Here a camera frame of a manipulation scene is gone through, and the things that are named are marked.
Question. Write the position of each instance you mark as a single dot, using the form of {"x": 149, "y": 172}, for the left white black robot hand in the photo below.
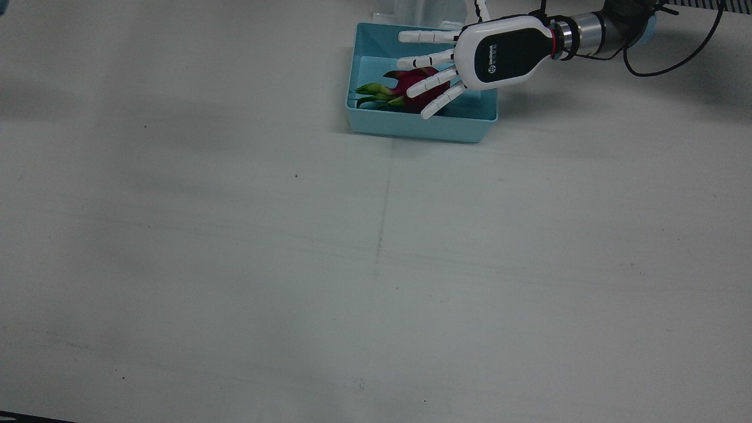
{"x": 505, "y": 53}

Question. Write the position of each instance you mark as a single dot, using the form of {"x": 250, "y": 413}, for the red dragon fruit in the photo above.
{"x": 405, "y": 88}

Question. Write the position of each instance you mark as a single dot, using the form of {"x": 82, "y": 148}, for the light blue plastic box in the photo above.
{"x": 376, "y": 120}

